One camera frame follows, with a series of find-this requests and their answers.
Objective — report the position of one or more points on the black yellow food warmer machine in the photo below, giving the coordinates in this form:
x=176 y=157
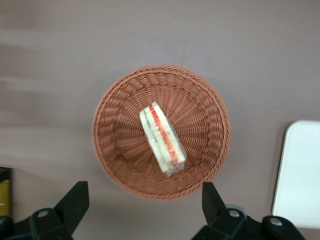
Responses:
x=4 y=190

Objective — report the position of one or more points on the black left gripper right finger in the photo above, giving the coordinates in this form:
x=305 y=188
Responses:
x=215 y=212

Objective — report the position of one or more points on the cream rectangular plastic tray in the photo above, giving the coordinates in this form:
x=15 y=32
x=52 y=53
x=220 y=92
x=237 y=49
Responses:
x=300 y=172

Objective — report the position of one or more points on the brown round wicker basket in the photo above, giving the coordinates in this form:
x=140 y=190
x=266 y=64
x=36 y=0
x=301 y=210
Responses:
x=200 y=120

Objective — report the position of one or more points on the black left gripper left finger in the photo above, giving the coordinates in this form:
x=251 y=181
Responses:
x=72 y=205

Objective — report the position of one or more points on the plastic-wrapped triangle sandwich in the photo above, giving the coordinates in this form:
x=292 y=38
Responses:
x=160 y=135

